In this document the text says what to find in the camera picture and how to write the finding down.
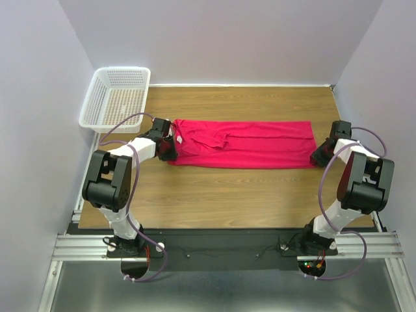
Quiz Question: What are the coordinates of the pink t shirt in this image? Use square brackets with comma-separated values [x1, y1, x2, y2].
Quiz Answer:
[168, 119, 317, 169]

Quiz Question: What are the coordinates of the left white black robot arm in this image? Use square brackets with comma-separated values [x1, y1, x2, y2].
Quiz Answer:
[82, 118, 177, 256]

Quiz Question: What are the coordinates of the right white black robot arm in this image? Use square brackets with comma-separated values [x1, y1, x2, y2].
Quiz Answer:
[299, 120, 395, 255]

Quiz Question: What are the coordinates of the white plastic basket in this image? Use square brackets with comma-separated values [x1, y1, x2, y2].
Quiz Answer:
[79, 66, 151, 134]

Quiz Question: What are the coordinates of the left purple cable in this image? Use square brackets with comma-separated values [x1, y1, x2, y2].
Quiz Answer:
[98, 112, 168, 283]

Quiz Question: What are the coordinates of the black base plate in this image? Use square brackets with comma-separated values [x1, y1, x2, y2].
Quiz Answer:
[106, 227, 339, 272]

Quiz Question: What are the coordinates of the aluminium frame rail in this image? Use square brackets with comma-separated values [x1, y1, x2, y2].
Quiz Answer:
[37, 133, 406, 312]

